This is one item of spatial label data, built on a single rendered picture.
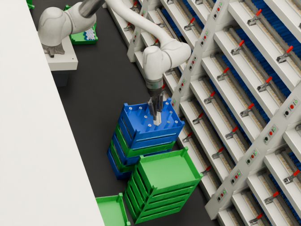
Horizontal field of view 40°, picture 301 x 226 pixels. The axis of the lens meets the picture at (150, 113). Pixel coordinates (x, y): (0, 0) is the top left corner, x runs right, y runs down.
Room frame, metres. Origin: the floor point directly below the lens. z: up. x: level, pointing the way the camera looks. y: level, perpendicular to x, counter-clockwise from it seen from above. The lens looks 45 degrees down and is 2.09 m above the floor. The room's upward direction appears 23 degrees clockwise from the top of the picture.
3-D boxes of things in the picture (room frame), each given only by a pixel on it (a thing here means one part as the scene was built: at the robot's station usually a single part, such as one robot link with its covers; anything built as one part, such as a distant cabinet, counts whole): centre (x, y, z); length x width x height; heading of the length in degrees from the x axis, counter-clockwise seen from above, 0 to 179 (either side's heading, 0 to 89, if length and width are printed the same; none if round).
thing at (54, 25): (2.03, 0.79, 0.44); 0.18 x 0.16 x 0.22; 148
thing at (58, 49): (2.01, 0.78, 0.30); 0.22 x 0.18 x 0.06; 35
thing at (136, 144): (1.62, -0.02, 0.36); 0.30 x 0.20 x 0.08; 131
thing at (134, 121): (1.62, -0.02, 0.44); 0.30 x 0.20 x 0.08; 131
